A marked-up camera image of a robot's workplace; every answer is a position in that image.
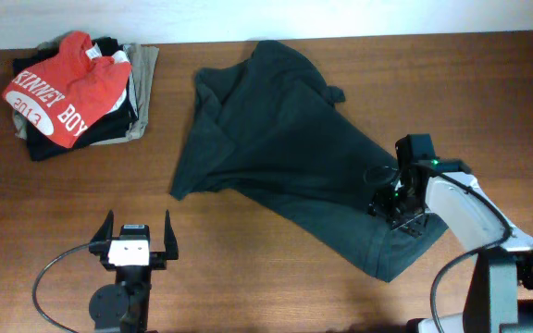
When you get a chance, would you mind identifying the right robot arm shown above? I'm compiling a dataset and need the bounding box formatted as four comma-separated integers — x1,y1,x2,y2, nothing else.
364,158,533,333

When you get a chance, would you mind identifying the khaki folded garment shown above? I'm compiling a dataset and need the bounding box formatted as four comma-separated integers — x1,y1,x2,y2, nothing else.
94,43,159,145

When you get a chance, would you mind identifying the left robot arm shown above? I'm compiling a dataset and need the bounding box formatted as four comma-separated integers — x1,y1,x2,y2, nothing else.
88,212,179,333

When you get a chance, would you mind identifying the dark green t-shirt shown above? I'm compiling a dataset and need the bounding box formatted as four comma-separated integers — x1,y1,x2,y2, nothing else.
170,41,447,282

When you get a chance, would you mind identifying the red printed t-shirt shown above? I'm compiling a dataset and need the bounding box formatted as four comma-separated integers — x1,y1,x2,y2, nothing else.
2,31,131,148

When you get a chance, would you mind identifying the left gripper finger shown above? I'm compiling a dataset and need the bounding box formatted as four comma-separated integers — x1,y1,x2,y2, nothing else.
91,210,114,242
164,210,179,260

